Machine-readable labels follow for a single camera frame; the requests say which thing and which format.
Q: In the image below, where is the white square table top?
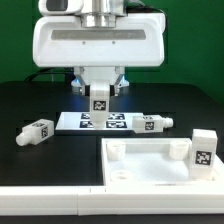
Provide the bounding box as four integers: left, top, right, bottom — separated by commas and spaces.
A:
101, 138, 224, 188

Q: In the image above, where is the black cable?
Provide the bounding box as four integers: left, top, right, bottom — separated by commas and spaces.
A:
23, 68, 73, 83

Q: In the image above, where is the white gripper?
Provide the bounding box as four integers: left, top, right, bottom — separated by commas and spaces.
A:
33, 13, 165, 96

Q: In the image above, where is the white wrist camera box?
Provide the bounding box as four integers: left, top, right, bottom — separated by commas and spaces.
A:
38, 0, 84, 16

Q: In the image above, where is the white front obstacle wall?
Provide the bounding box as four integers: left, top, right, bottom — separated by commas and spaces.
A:
0, 186, 224, 216

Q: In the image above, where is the white marker base plate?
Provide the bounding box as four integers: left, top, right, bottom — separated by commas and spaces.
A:
56, 112, 142, 131

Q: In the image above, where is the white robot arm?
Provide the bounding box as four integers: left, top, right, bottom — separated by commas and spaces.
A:
33, 0, 167, 96

